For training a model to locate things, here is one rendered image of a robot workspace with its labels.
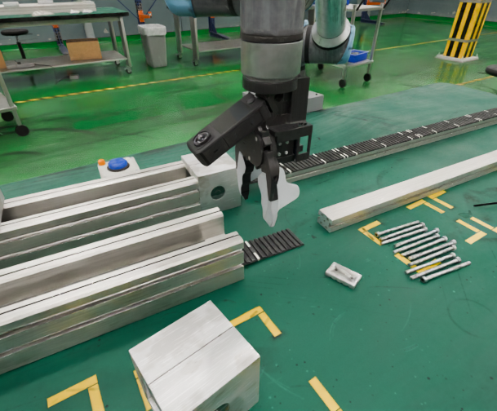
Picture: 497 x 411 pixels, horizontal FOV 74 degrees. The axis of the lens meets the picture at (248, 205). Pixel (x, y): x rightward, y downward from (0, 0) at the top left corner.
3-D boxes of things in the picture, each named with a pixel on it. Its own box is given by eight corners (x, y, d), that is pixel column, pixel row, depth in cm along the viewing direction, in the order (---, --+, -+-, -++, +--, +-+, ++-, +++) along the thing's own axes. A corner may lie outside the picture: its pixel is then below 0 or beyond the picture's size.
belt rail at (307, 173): (503, 114, 116) (508, 106, 115) (516, 118, 113) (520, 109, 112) (268, 178, 80) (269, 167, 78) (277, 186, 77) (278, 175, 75)
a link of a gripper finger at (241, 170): (269, 192, 59) (281, 155, 51) (239, 201, 56) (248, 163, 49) (261, 180, 60) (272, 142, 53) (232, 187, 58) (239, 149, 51)
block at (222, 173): (218, 179, 80) (215, 143, 74) (241, 205, 71) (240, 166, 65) (182, 188, 76) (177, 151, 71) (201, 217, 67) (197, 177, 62)
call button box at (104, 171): (138, 178, 80) (133, 154, 77) (148, 197, 73) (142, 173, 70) (103, 186, 77) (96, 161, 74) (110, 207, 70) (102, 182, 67)
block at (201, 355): (205, 333, 46) (199, 287, 40) (259, 401, 38) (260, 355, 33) (136, 379, 40) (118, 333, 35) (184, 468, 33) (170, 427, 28)
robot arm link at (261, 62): (259, 46, 36) (228, 36, 42) (259, 89, 38) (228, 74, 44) (315, 41, 39) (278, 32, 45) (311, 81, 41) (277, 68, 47)
